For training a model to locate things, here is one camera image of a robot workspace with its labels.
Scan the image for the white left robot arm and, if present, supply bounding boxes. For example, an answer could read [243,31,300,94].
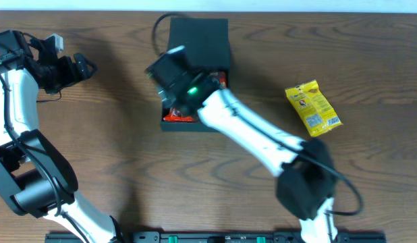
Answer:
[0,30,124,242]

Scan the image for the yellow snack bag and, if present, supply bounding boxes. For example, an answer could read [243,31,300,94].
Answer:
[285,80,342,137]

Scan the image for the black storage box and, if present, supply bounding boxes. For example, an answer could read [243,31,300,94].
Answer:
[160,17,231,133]

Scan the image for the red Hacks candy bag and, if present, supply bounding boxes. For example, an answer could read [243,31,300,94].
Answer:
[163,107,198,123]

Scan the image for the red Hello Panda box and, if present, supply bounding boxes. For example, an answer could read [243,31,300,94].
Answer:
[209,71,227,89]

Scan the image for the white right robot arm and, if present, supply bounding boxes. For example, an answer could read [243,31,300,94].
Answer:
[157,73,340,242]

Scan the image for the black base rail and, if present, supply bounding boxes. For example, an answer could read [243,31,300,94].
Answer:
[45,231,387,243]

